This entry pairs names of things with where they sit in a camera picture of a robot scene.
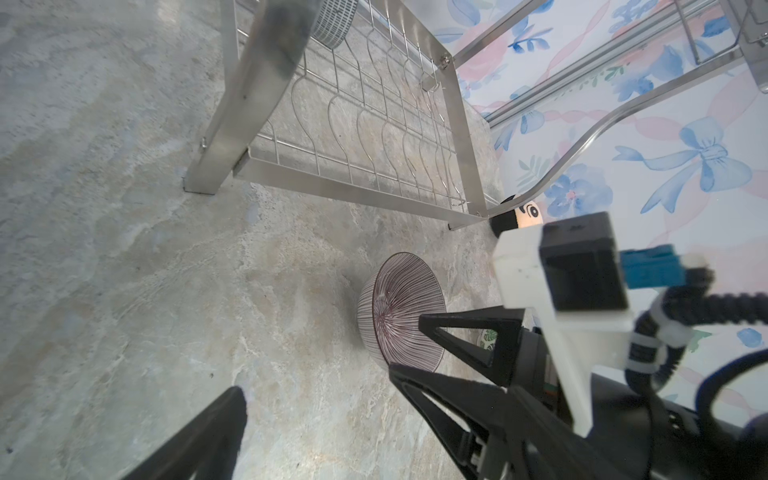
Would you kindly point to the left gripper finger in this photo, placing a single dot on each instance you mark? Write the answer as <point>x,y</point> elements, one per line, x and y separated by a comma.
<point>206,448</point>

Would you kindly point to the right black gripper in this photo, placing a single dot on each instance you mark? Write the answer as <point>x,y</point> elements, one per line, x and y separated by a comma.
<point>632,437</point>

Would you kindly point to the pink purple glass bowl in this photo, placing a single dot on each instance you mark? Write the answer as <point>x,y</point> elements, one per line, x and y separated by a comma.
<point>389,309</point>

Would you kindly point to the stainless steel dish rack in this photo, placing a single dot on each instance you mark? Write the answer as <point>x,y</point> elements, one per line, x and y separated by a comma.
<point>463,110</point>

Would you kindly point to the green leaf pattern bowl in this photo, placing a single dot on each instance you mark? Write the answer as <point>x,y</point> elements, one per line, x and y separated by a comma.
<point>487,339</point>

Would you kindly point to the plush doll pink shirt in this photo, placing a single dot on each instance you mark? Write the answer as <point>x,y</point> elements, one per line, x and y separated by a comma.
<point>524,216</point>

